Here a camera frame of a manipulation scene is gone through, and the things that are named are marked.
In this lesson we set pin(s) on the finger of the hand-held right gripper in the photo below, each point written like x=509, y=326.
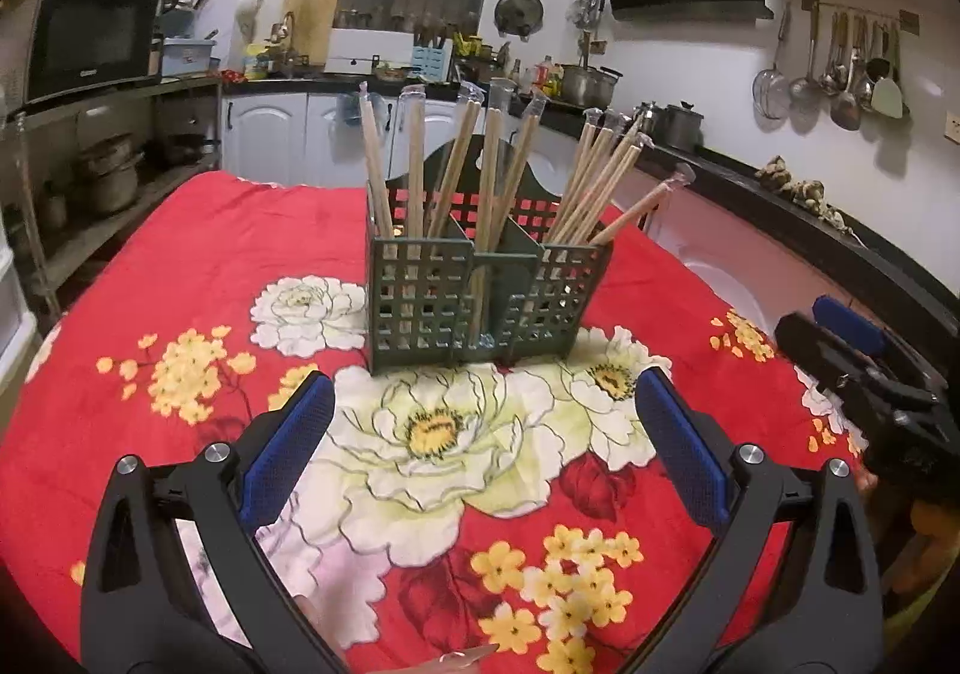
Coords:
x=847, y=322
x=825, y=355

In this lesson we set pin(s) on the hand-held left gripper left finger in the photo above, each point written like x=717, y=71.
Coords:
x=289, y=453

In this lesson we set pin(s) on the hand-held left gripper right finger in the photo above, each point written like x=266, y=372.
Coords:
x=679, y=453

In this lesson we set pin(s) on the dark green plastic utensil holder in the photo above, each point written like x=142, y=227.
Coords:
x=405, y=299

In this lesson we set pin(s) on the set of wooden chopsticks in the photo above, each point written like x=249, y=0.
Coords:
x=416, y=172

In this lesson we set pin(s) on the person's right forearm green sleeve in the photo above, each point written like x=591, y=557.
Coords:
x=926, y=614

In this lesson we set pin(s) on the person's right hand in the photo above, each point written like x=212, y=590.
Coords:
x=930, y=524

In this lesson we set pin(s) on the black kitchen countertop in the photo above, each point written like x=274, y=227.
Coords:
x=885, y=254

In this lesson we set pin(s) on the pile of ginger roots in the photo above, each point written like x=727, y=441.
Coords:
x=795, y=183

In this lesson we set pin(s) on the pink base cabinet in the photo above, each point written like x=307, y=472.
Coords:
x=720, y=239

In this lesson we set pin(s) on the red floral blanket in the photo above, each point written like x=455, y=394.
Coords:
x=465, y=449

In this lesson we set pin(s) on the metal ladle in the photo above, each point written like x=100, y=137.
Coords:
x=846, y=112

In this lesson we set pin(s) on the pale green spatula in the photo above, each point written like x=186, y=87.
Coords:
x=887, y=97

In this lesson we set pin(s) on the metal mesh strainer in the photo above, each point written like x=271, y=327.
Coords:
x=772, y=93

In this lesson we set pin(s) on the small steel kettle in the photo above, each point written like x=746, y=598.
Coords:
x=651, y=118

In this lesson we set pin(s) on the white base cabinet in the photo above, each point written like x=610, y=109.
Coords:
x=262, y=134

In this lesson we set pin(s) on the black wok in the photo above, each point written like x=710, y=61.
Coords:
x=187, y=148

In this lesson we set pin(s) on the stacked old pots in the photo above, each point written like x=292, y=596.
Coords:
x=112, y=183

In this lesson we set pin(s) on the blue plastic bag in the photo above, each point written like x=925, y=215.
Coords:
x=352, y=112

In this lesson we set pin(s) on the large steel pot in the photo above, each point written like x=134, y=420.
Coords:
x=589, y=85

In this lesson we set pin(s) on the cooking oil bottles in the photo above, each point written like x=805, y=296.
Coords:
x=547, y=78

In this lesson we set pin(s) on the yellow plastic container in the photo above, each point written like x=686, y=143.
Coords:
x=256, y=63

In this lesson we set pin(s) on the bowl of food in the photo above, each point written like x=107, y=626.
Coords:
x=390, y=73

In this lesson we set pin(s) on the metal kitchen rack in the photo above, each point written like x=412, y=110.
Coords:
x=97, y=97

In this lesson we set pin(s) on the hanging metal kitchen tools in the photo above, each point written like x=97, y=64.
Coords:
x=589, y=11

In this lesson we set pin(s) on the white countertop appliance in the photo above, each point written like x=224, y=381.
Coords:
x=360, y=52

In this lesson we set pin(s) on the metal sink faucet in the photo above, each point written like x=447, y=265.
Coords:
x=283, y=44

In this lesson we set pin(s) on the blue plastic dish box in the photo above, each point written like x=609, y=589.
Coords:
x=187, y=56

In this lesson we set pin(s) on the blue knife block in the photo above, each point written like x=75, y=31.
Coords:
x=431, y=63

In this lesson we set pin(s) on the wooden cutting board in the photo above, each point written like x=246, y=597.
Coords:
x=311, y=29

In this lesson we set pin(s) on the hanging dark pan lid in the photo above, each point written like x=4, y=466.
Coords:
x=517, y=13

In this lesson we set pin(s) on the white plastic jug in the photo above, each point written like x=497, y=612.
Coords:
x=251, y=1

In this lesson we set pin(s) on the black microwave oven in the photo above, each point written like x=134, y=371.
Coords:
x=90, y=41

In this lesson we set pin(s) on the white wall socket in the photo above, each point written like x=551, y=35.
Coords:
x=952, y=128

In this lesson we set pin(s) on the wooden utensil hanging rail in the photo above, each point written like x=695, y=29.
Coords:
x=810, y=3

